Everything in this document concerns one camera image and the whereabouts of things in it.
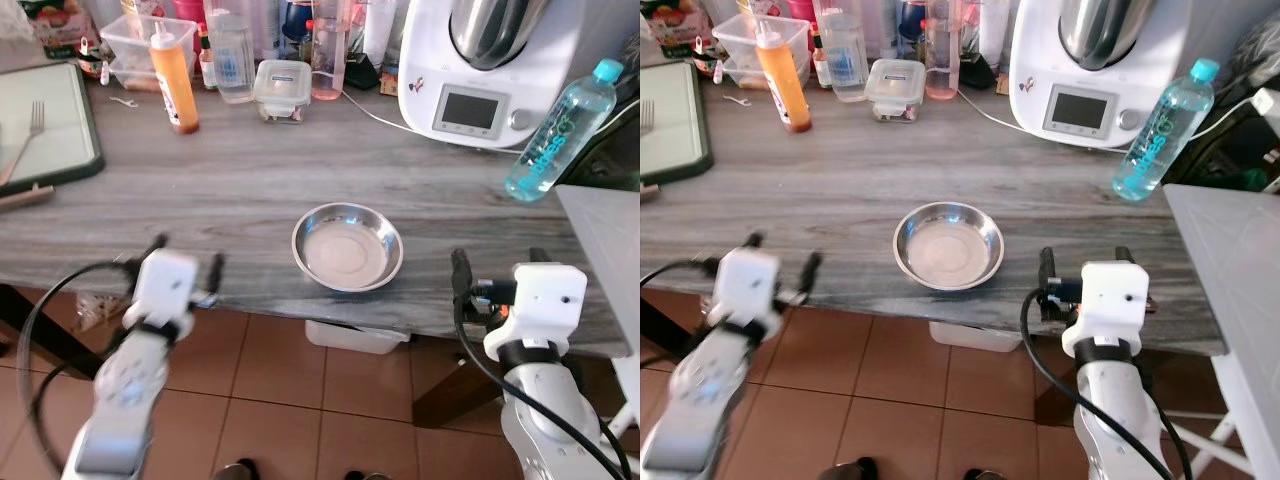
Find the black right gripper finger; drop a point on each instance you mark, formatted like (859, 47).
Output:
(540, 255)
(1047, 264)
(1125, 254)
(460, 266)

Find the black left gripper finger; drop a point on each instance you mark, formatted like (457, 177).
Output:
(214, 272)
(811, 270)
(753, 241)
(156, 244)

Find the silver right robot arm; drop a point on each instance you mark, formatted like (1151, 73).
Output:
(540, 410)
(1112, 410)

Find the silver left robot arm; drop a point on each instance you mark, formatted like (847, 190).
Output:
(700, 400)
(125, 390)

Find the grey side table top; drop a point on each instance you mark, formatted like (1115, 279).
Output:
(610, 250)
(1235, 280)

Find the white plastic box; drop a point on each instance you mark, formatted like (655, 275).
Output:
(975, 336)
(355, 337)

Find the round stainless steel bowl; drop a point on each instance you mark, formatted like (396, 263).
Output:
(948, 249)
(347, 250)

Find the dark wooden table leg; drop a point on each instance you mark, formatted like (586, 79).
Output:
(40, 335)
(450, 390)
(665, 325)
(1052, 395)

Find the brown wooden stick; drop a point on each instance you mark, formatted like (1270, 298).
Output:
(25, 197)
(648, 189)

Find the black bag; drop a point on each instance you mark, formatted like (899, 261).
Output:
(605, 150)
(1235, 150)

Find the clear blue-capped water bottle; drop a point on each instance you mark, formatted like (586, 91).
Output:
(1165, 132)
(560, 130)

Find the dark-rimmed pale tray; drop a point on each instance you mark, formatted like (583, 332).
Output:
(680, 120)
(60, 125)

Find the white kitchen cooking machine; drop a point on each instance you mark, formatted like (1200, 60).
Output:
(480, 110)
(1085, 108)

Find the orange sauce squeeze bottle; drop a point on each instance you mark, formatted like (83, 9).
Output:
(176, 85)
(785, 85)

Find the silver metal fork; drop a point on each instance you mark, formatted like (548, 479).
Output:
(35, 120)

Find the black robot foot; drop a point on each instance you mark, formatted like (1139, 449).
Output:
(235, 470)
(848, 470)
(366, 476)
(985, 476)

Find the small lidded plastic container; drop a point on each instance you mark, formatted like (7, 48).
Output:
(893, 87)
(281, 88)

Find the large clear plastic tub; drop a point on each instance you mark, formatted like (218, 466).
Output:
(128, 45)
(738, 45)

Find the clear plastic measuring jug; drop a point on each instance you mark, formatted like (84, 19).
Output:
(232, 60)
(843, 58)

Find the tall glass with pink liquid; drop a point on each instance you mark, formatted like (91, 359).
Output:
(942, 60)
(328, 60)

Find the colourful juice carton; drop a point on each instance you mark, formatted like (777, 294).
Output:
(672, 22)
(58, 25)

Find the dark blue bottle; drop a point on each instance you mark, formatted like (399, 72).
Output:
(296, 30)
(908, 28)

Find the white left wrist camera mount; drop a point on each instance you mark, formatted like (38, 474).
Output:
(165, 285)
(750, 285)

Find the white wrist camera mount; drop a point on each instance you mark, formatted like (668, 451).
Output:
(540, 300)
(1110, 300)
(165, 285)
(750, 285)

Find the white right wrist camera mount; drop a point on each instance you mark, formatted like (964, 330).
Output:
(1110, 300)
(540, 300)

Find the white side table frame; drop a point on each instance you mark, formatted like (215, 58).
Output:
(625, 410)
(1240, 440)

